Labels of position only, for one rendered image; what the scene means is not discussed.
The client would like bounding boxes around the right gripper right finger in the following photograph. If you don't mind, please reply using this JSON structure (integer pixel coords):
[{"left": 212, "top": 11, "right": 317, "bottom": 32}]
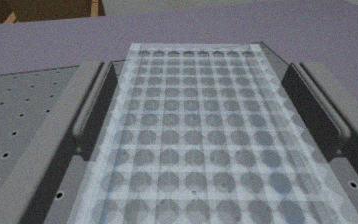
[{"left": 281, "top": 62, "right": 358, "bottom": 174}]

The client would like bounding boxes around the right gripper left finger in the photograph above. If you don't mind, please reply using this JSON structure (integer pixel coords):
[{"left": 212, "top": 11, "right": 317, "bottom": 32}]
[{"left": 0, "top": 60, "right": 118, "bottom": 224}]

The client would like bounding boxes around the grey flat rectangular panel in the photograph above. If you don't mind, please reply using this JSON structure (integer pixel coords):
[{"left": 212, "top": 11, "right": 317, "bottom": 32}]
[{"left": 0, "top": 41, "right": 358, "bottom": 224}]

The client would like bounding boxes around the clear well plate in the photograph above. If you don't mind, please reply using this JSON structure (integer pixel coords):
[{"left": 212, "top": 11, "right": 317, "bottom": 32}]
[{"left": 66, "top": 43, "right": 358, "bottom": 224}]

